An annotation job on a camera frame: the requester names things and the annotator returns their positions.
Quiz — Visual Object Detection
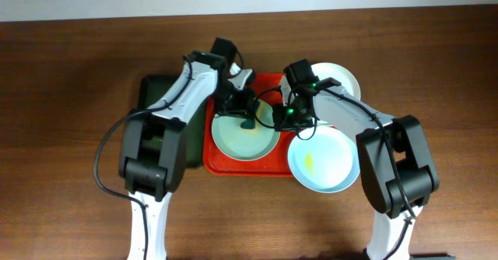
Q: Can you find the green and yellow sponge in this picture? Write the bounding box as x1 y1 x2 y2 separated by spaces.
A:
240 119 256 130

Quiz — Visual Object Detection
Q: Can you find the pale green plate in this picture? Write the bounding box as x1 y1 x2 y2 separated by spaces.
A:
211 114 280 161

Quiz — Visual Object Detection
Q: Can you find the light blue plate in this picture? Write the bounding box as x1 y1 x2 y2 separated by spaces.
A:
287 126 359 193

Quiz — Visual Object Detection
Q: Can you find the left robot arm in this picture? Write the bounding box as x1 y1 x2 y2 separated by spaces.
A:
118 50 255 259

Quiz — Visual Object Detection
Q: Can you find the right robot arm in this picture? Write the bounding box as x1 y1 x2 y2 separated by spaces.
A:
274 77 440 259

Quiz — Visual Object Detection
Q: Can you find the red plastic tray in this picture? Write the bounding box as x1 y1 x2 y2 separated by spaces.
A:
203 73 295 177

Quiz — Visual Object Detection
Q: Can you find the dark green rectangular tray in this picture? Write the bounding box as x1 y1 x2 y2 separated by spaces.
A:
137 75 207 169

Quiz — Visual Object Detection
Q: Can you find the white plate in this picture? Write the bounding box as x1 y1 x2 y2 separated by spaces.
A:
311 62 361 100

